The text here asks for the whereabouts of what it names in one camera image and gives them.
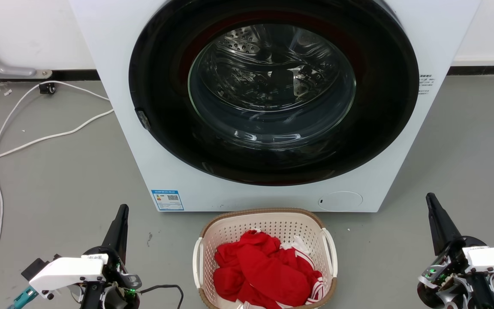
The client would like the black round washer door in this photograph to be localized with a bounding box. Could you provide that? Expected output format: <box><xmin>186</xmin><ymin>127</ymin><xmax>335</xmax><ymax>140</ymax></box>
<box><xmin>129</xmin><ymin>0</ymin><xmax>420</xmax><ymax>186</ymax></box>

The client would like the cream plastic laundry basket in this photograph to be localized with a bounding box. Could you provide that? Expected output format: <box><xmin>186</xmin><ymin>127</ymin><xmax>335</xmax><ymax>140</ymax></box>
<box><xmin>193</xmin><ymin>208</ymin><xmax>338</xmax><ymax>309</ymax></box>

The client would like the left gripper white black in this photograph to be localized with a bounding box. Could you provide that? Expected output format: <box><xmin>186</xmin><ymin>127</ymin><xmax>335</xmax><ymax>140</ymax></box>
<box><xmin>21</xmin><ymin>204</ymin><xmax>143</xmax><ymax>309</ymax></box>

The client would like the white front-load washing machine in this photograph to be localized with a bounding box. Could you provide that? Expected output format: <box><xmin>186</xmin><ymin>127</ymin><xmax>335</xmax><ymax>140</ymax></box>
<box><xmin>69</xmin><ymin>0</ymin><xmax>482</xmax><ymax>213</ymax></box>

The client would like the round white filter cover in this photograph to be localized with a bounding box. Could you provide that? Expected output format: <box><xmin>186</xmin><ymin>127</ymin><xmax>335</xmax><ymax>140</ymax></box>
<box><xmin>318</xmin><ymin>191</ymin><xmax>364</xmax><ymax>212</ymax></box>

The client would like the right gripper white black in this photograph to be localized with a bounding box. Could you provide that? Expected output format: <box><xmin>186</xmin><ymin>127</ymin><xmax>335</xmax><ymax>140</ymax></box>
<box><xmin>417</xmin><ymin>193</ymin><xmax>494</xmax><ymax>309</ymax></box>

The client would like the red garment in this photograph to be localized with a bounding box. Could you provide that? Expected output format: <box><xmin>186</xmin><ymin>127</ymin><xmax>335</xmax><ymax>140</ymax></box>
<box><xmin>213</xmin><ymin>230</ymin><xmax>323</xmax><ymax>309</ymax></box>

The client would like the grey printed text sticker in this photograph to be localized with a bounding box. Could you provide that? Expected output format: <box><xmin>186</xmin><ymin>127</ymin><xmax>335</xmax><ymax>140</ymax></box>
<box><xmin>418</xmin><ymin>74</ymin><xmax>435</xmax><ymax>95</ymax></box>

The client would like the white red-striped garment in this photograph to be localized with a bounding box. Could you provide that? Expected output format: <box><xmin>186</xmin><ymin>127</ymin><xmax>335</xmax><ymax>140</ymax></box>
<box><xmin>280</xmin><ymin>235</ymin><xmax>330</xmax><ymax>306</ymax></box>

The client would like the blue energy label sticker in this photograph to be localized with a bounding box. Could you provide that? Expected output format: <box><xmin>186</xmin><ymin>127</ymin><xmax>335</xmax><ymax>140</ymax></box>
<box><xmin>151</xmin><ymin>190</ymin><xmax>184</xmax><ymax>211</ymax></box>

